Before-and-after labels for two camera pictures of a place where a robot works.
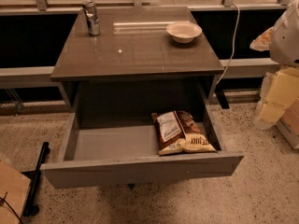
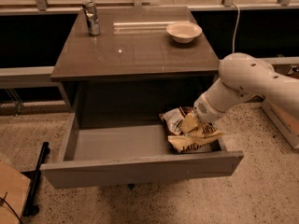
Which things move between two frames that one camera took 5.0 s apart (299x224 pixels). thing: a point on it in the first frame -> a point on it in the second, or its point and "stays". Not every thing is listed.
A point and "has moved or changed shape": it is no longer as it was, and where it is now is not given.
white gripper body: (286, 41) -> (204, 110)
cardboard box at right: (289, 124) stays
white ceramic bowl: (183, 33) stays
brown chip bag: (177, 132) has moved or changed shape
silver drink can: (92, 17) stays
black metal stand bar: (30, 207) stays
